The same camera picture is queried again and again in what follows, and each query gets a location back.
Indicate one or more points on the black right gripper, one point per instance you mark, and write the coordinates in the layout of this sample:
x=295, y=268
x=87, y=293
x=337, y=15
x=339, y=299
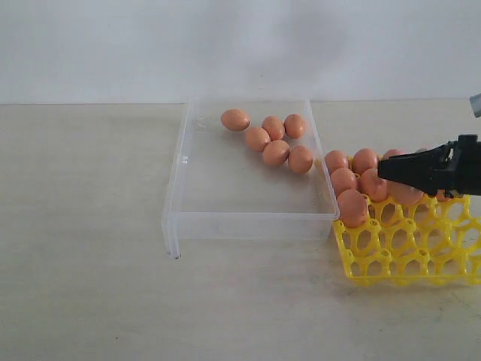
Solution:
x=453, y=168

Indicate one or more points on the yellow plastic egg tray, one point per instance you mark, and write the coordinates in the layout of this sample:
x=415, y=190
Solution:
x=434, y=240

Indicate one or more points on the clear plastic storage box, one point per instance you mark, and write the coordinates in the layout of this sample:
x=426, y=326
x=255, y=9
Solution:
x=219, y=189

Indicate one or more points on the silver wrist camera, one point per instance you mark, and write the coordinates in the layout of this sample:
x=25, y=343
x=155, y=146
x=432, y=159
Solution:
x=475, y=104

